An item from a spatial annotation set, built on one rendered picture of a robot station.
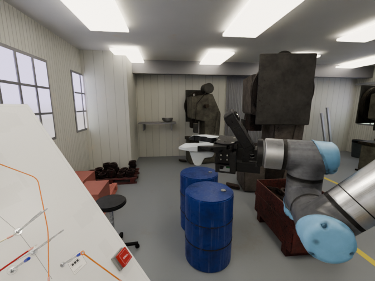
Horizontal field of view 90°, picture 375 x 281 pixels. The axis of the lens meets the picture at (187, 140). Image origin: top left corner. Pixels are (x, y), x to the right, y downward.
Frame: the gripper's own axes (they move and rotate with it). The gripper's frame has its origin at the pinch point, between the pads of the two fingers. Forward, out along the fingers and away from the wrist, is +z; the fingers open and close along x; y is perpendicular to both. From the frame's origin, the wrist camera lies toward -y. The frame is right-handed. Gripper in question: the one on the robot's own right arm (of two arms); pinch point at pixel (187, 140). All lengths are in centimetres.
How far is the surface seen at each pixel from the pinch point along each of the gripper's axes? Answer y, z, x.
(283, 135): 87, -72, 323
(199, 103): 46, 125, 459
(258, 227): 185, -33, 185
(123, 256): 46, 26, -5
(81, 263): 39, 33, -16
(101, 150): 143, 346, 306
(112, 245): 44, 32, -4
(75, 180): 20, 50, 1
